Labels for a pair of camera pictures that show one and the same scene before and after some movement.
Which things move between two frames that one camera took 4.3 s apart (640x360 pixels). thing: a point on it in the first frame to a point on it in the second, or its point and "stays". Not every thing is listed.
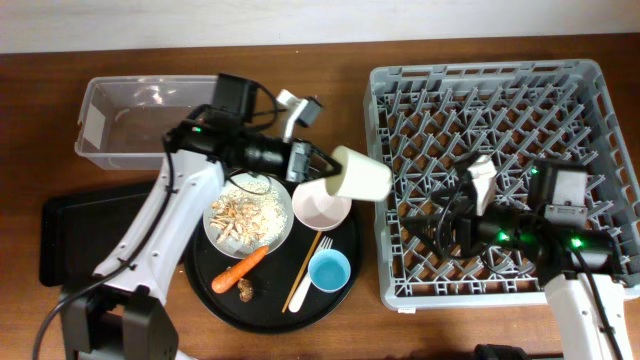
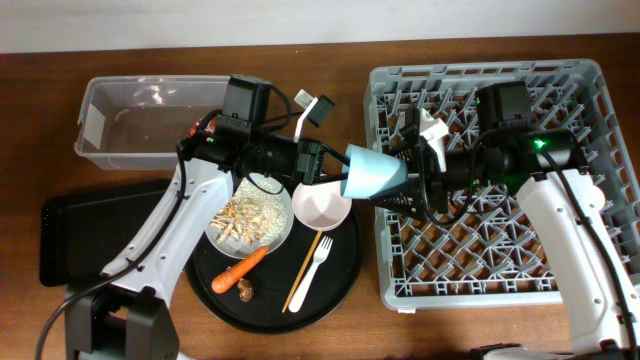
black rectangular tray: x=78 y=231 stays
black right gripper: x=466 y=220 to x=432 y=171
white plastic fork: x=326 y=244 stays
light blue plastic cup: x=329 y=270 to x=368 y=173
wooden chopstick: x=295 y=286 stays
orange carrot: x=234 y=274 stays
